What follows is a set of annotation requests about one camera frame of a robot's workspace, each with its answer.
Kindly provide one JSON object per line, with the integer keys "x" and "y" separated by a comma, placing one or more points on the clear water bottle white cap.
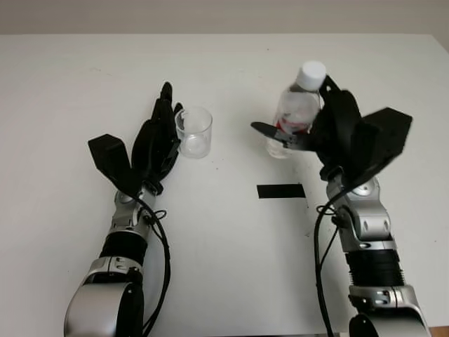
{"x": 298, "y": 105}

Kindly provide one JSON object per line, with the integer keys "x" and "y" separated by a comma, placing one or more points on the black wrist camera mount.
{"x": 112, "y": 158}
{"x": 389, "y": 137}

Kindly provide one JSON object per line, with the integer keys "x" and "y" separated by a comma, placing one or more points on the clear plastic cup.
{"x": 200, "y": 140}

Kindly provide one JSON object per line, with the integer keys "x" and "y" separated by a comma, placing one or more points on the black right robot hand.
{"x": 340, "y": 130}

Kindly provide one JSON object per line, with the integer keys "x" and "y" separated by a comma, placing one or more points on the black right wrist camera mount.
{"x": 389, "y": 137}

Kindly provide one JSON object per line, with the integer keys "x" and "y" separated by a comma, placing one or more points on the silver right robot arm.
{"x": 375, "y": 259}

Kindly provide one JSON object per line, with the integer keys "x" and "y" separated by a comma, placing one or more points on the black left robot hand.
{"x": 154, "y": 144}

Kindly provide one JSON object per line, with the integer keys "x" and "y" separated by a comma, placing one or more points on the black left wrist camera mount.
{"x": 112, "y": 158}

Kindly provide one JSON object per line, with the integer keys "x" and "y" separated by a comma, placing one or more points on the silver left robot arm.
{"x": 94, "y": 302}

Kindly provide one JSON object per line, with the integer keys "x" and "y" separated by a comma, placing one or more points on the black tape strip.
{"x": 280, "y": 191}

